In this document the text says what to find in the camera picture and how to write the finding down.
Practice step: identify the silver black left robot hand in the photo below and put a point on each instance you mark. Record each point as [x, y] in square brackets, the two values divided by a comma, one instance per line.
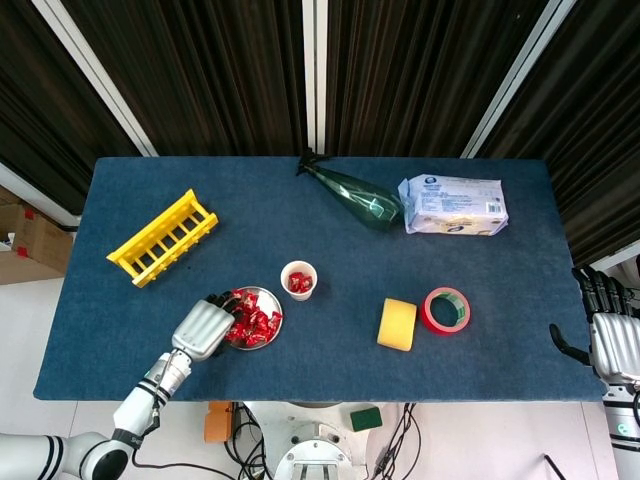
[202, 330]

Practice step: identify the white paper cup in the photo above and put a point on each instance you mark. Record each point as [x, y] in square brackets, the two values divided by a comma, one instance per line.
[300, 296]

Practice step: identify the red tape roll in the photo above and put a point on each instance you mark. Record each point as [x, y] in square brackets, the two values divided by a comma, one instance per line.
[430, 320]

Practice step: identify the black angled bar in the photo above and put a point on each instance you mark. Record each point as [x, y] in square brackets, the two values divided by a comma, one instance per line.
[555, 470]

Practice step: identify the blue table cloth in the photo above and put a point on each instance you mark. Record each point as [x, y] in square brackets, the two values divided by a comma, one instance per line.
[350, 265]

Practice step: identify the black pleated curtain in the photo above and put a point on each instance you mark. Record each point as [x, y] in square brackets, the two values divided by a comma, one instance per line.
[40, 100]
[425, 75]
[200, 75]
[600, 125]

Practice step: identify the orange box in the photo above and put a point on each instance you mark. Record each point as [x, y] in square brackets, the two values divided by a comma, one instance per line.
[217, 425]

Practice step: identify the green rectangular pad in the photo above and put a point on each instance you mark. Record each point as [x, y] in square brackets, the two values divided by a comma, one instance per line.
[366, 419]

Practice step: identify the yellow plastic tube rack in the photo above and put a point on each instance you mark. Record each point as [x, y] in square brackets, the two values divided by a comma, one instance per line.
[122, 260]

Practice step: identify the green plastic bottle black cap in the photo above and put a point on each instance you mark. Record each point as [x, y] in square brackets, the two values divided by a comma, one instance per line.
[370, 207]

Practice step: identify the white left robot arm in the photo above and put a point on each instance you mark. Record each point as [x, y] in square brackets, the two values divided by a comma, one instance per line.
[132, 407]

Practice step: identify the yellow sponge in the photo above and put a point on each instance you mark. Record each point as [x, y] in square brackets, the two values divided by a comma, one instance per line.
[396, 325]

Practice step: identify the cardboard box with red tape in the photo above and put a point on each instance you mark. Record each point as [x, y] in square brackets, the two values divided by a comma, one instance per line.
[45, 240]

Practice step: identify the plain brown cardboard box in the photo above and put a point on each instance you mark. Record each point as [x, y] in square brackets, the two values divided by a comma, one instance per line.
[20, 270]

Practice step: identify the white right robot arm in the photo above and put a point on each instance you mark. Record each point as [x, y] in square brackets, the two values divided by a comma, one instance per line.
[622, 440]

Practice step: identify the metal bowl of red candies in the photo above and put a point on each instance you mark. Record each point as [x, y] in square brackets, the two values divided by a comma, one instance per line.
[270, 300]

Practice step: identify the white silver robot torso base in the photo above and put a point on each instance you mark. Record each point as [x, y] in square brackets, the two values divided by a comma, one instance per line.
[320, 425]

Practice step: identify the red candy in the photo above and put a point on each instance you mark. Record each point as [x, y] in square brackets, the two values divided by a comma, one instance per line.
[256, 340]
[295, 279]
[259, 317]
[248, 300]
[274, 320]
[237, 334]
[303, 284]

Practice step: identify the white frame post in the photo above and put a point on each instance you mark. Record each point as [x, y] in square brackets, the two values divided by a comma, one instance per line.
[307, 75]
[96, 75]
[30, 191]
[520, 75]

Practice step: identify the white blue wet wipes pack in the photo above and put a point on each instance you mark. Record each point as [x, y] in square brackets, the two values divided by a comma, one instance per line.
[455, 210]

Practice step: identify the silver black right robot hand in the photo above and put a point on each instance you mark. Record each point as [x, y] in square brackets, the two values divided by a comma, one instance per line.
[617, 345]

